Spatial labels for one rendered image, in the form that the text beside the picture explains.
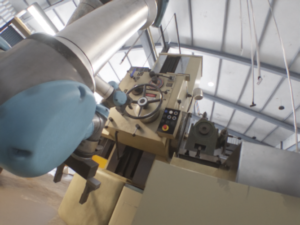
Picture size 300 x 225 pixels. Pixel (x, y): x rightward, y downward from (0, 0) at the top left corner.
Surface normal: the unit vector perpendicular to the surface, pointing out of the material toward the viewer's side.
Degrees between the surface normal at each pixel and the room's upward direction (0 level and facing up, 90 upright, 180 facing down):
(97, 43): 83
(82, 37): 81
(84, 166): 113
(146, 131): 90
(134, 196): 90
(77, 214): 90
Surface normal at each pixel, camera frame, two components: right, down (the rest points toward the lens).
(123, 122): -0.22, -0.49
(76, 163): -0.22, -0.08
